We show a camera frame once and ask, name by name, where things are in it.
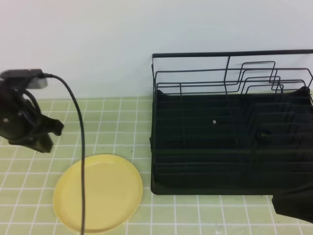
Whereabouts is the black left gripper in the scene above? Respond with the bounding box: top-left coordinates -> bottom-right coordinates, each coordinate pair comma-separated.
0,81 -> 64,153

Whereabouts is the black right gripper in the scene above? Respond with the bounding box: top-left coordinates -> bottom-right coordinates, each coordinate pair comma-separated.
271,182 -> 313,223

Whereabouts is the yellow round plate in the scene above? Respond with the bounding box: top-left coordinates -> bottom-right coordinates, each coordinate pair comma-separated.
53,154 -> 143,234

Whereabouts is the black drip tray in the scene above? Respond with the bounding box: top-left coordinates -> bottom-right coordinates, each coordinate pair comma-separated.
150,87 -> 313,195

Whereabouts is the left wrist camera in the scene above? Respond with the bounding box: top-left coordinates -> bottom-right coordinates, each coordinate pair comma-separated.
0,69 -> 48,90

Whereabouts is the black camera cable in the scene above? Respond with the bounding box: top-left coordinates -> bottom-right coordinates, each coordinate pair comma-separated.
43,72 -> 86,235

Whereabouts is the black wire dish rack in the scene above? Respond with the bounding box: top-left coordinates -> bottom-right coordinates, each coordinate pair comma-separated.
149,49 -> 313,177

